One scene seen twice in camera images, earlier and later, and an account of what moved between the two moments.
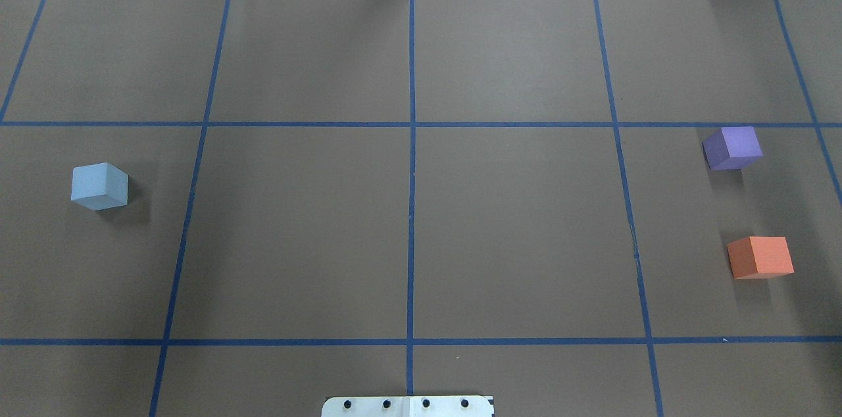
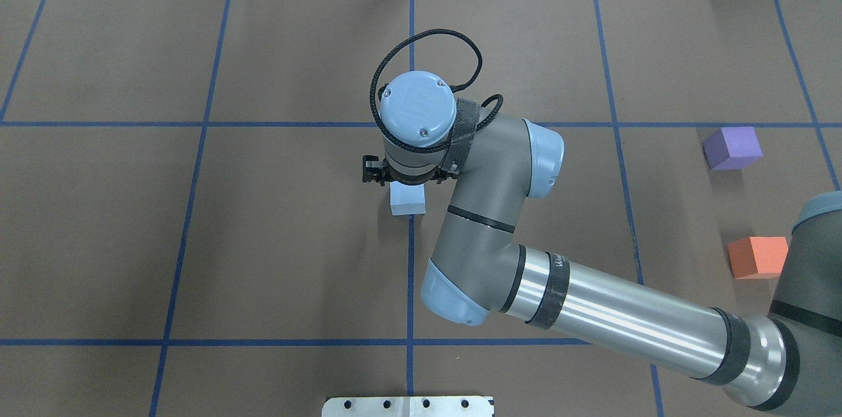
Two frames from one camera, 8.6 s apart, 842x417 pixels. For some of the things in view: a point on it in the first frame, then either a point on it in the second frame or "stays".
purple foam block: [731, 148] stays
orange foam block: [760, 257] stays
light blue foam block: [99, 186] → [407, 199]
